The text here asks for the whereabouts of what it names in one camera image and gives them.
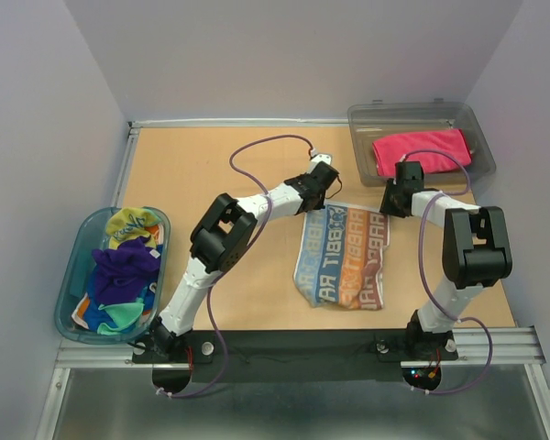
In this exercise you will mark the small mint green cloth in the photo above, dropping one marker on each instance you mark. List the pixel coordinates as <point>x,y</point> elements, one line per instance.
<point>120,318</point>

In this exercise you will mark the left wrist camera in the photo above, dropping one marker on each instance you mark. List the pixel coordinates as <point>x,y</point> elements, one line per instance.
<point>317,157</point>

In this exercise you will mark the teal plastic laundry bin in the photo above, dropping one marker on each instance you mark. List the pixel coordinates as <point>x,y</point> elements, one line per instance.
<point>91,236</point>

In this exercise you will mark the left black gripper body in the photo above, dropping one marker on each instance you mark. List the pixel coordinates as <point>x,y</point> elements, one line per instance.
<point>318,205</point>

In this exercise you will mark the yellow patterned towel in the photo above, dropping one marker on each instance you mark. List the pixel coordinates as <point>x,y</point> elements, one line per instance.
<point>131,223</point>

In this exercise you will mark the clear grey plastic bin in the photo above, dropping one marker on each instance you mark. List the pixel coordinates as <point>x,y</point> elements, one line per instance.
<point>372,121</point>

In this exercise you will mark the aluminium front rail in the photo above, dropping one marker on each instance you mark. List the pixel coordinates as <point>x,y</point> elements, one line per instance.
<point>474,347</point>

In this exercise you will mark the purple towel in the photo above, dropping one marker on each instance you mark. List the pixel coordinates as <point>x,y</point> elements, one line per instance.
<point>121,274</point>

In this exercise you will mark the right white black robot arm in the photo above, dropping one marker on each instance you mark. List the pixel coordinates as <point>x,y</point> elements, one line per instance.
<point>476,254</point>

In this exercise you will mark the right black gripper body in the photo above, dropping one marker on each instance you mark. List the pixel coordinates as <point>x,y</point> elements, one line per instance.
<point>389,202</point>

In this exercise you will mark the patterned light blue towel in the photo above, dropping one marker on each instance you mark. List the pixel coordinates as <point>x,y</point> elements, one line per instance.
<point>340,262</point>

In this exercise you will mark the pink towel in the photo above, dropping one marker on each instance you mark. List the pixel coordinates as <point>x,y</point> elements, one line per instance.
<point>438,151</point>

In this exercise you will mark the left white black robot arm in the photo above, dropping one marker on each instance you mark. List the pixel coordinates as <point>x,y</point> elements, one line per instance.
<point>221,238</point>

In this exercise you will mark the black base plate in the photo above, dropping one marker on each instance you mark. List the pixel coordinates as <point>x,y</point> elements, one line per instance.
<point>198,379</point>

